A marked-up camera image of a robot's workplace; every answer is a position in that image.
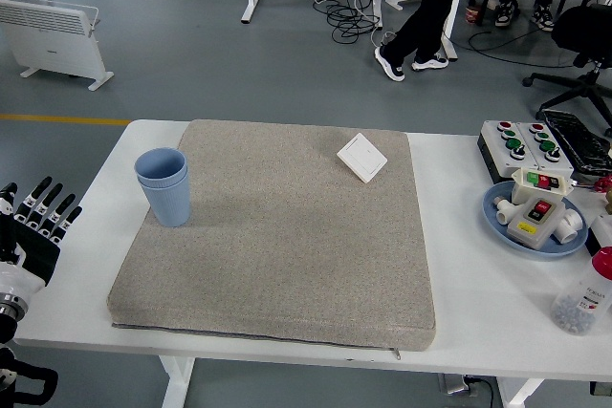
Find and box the black office chair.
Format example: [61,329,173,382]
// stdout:
[522,4,612,138]

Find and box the white adapter with cable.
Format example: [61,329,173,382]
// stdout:
[371,29,401,51]

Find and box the black keyboard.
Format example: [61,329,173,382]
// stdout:
[535,109,612,174]

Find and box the grey power strip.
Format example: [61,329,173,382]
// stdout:
[438,372,496,399]

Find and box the white box with black base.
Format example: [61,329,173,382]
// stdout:
[586,214,612,256]

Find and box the beige rocker switch box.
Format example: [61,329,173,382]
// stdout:
[506,196,568,252]

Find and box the grey-brown mat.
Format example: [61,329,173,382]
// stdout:
[107,118,437,356]

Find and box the white wall switch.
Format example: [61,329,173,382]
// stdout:
[337,133,388,184]

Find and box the blue plate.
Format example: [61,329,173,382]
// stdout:
[481,181,589,261]

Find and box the clear bottle red cap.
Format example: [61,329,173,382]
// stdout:
[550,246,612,335]

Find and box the white push-button box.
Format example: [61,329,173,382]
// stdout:
[476,119,533,184]
[518,120,575,179]

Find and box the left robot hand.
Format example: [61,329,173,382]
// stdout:
[0,176,83,303]

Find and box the blue ribbed cup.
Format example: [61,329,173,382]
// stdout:
[133,147,188,188]
[137,172,192,228]

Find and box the white pipe fitting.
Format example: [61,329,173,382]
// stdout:
[493,195,518,226]
[554,206,587,245]

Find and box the white green-red button switch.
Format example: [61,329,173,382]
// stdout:
[511,167,578,206]

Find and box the white table leg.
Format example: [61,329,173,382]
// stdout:
[159,357,196,408]
[496,376,546,408]

